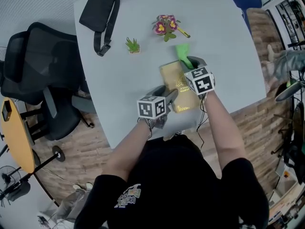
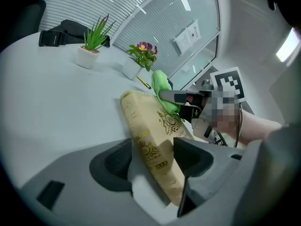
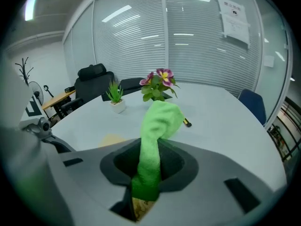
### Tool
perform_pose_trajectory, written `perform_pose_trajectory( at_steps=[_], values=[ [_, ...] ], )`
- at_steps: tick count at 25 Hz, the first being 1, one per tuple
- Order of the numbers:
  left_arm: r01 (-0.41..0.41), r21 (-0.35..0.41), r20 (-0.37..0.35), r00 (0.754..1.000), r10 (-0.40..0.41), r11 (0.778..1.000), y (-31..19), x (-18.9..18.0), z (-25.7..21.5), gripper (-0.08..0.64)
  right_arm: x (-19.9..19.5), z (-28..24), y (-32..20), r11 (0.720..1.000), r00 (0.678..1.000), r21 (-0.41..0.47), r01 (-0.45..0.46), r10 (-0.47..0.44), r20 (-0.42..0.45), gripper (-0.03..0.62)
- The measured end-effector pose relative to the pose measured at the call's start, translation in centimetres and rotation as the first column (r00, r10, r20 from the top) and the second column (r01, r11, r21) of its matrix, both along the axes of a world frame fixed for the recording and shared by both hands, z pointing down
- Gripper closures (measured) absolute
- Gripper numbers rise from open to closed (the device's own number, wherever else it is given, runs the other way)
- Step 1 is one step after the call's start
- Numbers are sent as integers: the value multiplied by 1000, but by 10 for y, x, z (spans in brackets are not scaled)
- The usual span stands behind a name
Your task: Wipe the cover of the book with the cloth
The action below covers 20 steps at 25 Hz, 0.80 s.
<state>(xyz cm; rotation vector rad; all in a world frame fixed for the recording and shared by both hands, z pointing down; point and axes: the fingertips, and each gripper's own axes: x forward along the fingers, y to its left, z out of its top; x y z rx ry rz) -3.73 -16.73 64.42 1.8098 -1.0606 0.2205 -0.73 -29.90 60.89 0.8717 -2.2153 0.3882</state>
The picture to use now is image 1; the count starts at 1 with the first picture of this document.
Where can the person's left forearm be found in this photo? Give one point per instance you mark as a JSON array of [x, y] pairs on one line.
[[133, 149]]

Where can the purple yellow flower plant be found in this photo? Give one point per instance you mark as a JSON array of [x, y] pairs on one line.
[[166, 25]]

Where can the person's right forearm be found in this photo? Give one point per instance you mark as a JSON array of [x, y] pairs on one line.
[[224, 132]]

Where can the black floor fan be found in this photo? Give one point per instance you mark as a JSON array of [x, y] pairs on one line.
[[8, 175]]

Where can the person's black t-shirt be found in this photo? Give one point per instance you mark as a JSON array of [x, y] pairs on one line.
[[176, 187]]

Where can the black mesh office chair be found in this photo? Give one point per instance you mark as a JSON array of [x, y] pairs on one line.
[[40, 77]]

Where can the small green potted plant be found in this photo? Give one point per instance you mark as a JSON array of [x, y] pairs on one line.
[[133, 46]]

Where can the round yellow table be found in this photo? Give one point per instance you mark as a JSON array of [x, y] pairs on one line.
[[16, 137]]

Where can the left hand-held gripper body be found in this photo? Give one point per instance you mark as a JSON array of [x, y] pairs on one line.
[[152, 106]]

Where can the yellow green pen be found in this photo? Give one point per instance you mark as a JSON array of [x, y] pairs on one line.
[[183, 32]]

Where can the gold cover book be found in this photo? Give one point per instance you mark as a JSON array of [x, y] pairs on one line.
[[179, 86]]

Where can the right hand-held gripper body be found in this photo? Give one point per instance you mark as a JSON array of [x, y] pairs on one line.
[[201, 81]]

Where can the black device with screen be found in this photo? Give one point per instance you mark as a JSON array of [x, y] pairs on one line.
[[6, 110]]

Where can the black sling bag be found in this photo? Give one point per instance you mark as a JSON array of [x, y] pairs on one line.
[[101, 15]]

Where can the green cloth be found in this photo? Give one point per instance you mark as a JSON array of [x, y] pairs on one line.
[[184, 54]]

